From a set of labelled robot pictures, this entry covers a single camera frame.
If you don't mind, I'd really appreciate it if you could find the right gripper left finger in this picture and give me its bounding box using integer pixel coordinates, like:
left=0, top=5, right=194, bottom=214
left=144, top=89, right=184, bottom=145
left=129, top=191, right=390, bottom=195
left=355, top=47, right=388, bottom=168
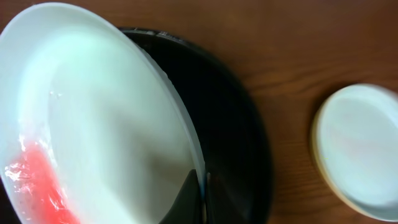
left=159, top=169, right=203, bottom=224

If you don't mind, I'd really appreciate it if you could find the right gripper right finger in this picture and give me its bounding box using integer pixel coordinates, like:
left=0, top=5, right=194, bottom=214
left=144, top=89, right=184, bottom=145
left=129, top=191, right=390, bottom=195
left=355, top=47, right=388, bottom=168
left=206, top=172, right=247, bottom=224

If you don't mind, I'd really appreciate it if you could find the pale green plate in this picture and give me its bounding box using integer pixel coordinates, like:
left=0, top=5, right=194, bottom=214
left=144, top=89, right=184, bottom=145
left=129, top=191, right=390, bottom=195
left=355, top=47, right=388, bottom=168
left=1, top=2, right=205, bottom=223
left=311, top=84, right=397, bottom=222

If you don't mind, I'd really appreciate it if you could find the round black tray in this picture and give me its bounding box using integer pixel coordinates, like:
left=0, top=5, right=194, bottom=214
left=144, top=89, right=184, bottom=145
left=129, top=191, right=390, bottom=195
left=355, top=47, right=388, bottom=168
left=122, top=28, right=274, bottom=224

